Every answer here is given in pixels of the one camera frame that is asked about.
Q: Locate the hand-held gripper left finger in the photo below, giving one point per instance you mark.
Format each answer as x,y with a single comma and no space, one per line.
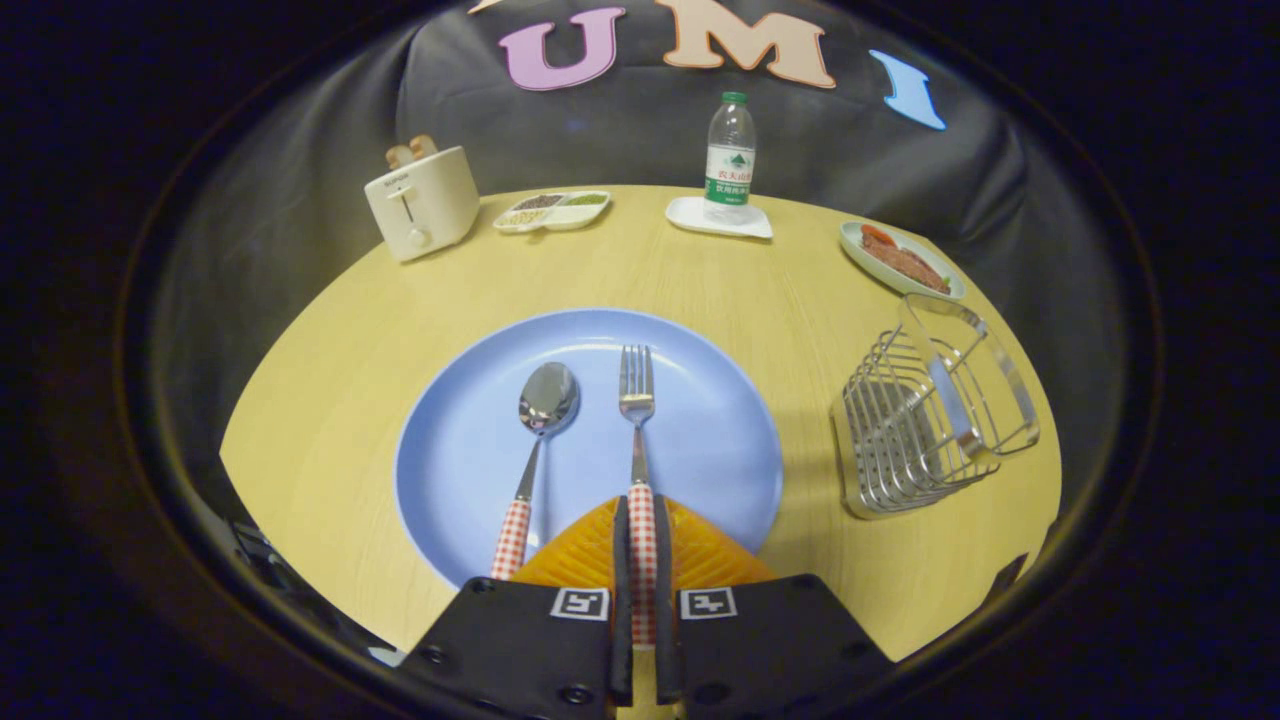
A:
622,600

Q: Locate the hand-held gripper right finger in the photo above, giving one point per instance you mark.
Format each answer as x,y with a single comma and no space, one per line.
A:
663,600

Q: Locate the blue round plate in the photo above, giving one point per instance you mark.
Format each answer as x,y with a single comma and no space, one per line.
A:
700,450

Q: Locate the white square coaster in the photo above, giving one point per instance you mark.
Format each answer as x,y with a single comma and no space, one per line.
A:
690,215

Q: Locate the pale green food plate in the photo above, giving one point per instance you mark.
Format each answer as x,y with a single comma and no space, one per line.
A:
860,262

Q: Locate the white divided dish with grains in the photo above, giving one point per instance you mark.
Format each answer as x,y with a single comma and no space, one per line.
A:
560,212

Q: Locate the brown meat slice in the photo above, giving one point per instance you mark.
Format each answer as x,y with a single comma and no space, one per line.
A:
905,264

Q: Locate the orange carrot slice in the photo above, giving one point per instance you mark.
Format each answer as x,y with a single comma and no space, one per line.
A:
878,234

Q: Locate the clear water bottle green cap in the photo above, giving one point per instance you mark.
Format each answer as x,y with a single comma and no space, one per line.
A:
730,170

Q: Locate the cream toaster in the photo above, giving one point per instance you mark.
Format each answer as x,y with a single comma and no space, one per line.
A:
420,205

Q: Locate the black backdrop cloth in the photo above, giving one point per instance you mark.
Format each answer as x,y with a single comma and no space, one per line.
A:
620,140

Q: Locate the toast slice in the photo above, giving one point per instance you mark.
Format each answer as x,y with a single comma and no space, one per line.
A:
399,156
424,146

